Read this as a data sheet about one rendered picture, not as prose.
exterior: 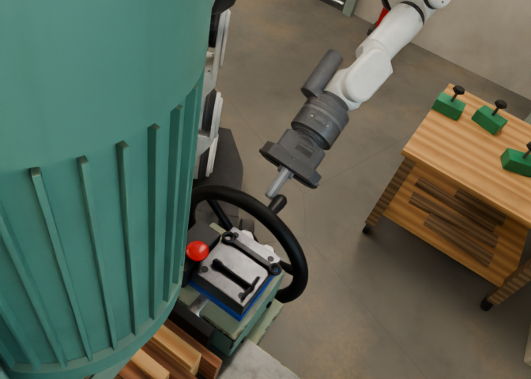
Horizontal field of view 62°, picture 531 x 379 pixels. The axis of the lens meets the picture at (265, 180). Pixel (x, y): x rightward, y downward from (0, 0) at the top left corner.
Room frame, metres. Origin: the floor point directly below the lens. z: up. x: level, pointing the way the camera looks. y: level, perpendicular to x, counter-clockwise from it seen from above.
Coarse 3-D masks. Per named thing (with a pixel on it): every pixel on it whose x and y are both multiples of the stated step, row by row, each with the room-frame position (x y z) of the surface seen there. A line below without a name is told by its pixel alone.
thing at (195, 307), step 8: (200, 296) 0.28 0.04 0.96; (176, 304) 0.24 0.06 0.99; (192, 304) 0.26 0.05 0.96; (200, 304) 0.27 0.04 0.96; (176, 312) 0.23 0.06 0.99; (184, 312) 0.24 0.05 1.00; (192, 312) 0.24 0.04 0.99; (176, 320) 0.23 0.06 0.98; (184, 320) 0.23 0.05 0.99; (192, 320) 0.23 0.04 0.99; (200, 320) 0.23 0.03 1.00; (184, 328) 0.23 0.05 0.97; (192, 328) 0.22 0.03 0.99; (200, 328) 0.22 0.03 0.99; (208, 328) 0.22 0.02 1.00; (192, 336) 0.22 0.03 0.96; (200, 336) 0.22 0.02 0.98; (208, 336) 0.21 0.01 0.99; (208, 344) 0.22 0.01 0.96
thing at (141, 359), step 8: (144, 352) 0.19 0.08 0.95; (136, 360) 0.18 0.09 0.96; (144, 360) 0.18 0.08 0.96; (152, 360) 0.18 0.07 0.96; (144, 368) 0.17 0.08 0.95; (152, 368) 0.17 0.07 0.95; (160, 368) 0.18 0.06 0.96; (152, 376) 0.16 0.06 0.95; (160, 376) 0.17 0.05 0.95; (168, 376) 0.17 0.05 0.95
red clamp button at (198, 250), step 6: (192, 246) 0.31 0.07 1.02; (198, 246) 0.32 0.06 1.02; (204, 246) 0.32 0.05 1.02; (186, 252) 0.30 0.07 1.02; (192, 252) 0.30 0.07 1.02; (198, 252) 0.31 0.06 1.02; (204, 252) 0.31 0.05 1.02; (192, 258) 0.30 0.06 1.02; (198, 258) 0.30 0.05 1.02; (204, 258) 0.30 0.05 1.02
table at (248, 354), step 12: (276, 300) 0.35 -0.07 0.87; (264, 312) 0.33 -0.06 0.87; (276, 312) 0.33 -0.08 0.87; (264, 324) 0.31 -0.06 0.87; (252, 336) 0.28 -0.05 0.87; (216, 348) 0.24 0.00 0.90; (240, 348) 0.25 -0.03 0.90; (252, 348) 0.25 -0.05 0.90; (228, 360) 0.23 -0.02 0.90; (240, 360) 0.23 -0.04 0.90; (252, 360) 0.24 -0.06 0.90; (264, 360) 0.24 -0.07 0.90; (276, 360) 0.25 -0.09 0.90; (228, 372) 0.21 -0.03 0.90; (240, 372) 0.22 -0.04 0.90; (252, 372) 0.22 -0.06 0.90; (264, 372) 0.23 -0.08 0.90; (276, 372) 0.23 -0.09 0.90; (288, 372) 0.24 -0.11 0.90
